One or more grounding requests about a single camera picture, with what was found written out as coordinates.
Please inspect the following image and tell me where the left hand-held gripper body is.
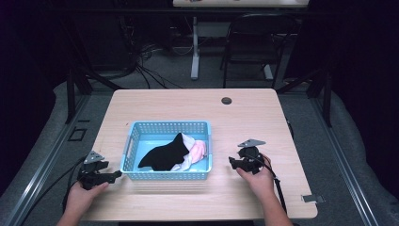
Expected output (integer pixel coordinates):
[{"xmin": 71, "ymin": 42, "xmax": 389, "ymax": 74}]
[{"xmin": 76, "ymin": 151, "xmax": 111, "ymax": 191}]

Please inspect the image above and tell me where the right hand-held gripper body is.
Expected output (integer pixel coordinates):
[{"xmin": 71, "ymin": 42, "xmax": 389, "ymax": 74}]
[{"xmin": 235, "ymin": 138, "xmax": 267, "ymax": 176}]

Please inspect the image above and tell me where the blue plastic basket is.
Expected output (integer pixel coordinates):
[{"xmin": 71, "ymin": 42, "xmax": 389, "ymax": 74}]
[{"xmin": 120, "ymin": 120, "xmax": 214, "ymax": 182}]

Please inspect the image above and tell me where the pink sock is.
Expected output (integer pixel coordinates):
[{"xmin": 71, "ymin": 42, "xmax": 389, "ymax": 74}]
[{"xmin": 189, "ymin": 139, "xmax": 208, "ymax": 165}]

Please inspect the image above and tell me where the white sock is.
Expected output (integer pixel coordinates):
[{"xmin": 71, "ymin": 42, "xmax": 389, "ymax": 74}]
[{"xmin": 170, "ymin": 133, "xmax": 197, "ymax": 172}]

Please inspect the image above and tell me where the black sock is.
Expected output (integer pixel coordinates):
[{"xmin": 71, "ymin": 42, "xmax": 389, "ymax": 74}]
[{"xmin": 137, "ymin": 132, "xmax": 191, "ymax": 172}]

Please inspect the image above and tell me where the person's left hand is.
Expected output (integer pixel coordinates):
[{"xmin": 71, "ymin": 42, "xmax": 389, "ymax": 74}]
[{"xmin": 63, "ymin": 180, "xmax": 110, "ymax": 218}]

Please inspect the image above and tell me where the person's right hand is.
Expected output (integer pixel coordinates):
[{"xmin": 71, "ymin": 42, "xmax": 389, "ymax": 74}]
[{"xmin": 235, "ymin": 154, "xmax": 278, "ymax": 202}]

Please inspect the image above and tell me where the black folding chair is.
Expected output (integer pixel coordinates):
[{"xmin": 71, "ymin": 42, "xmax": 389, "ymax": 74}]
[{"xmin": 219, "ymin": 12, "xmax": 299, "ymax": 89}]

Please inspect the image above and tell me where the white table leg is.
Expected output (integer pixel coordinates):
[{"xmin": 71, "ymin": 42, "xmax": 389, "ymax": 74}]
[{"xmin": 190, "ymin": 15, "xmax": 201, "ymax": 81}]

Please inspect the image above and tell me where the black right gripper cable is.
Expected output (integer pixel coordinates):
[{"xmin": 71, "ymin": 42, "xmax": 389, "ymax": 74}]
[{"xmin": 247, "ymin": 153, "xmax": 288, "ymax": 215}]

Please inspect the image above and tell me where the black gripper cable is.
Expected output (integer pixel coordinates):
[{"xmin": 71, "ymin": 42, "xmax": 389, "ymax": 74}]
[
  {"xmin": 247, "ymin": 153, "xmax": 288, "ymax": 215},
  {"xmin": 18, "ymin": 155, "xmax": 89, "ymax": 226}
]

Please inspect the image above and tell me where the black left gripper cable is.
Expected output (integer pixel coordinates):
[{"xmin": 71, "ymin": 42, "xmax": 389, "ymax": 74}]
[{"xmin": 18, "ymin": 155, "xmax": 89, "ymax": 226}]

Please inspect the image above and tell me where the grey metal bracket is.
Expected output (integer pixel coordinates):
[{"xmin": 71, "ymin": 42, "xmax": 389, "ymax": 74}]
[{"xmin": 300, "ymin": 194, "xmax": 327, "ymax": 204}]

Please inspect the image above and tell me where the black metal frame stand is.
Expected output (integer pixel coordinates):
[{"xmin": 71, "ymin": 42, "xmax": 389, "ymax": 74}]
[
  {"xmin": 61, "ymin": 18, "xmax": 124, "ymax": 125},
  {"xmin": 276, "ymin": 67, "xmax": 334, "ymax": 128}
]

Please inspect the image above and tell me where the bundle of floor cables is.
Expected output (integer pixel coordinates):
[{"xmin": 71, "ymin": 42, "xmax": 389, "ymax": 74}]
[{"xmin": 117, "ymin": 15, "xmax": 186, "ymax": 90}]

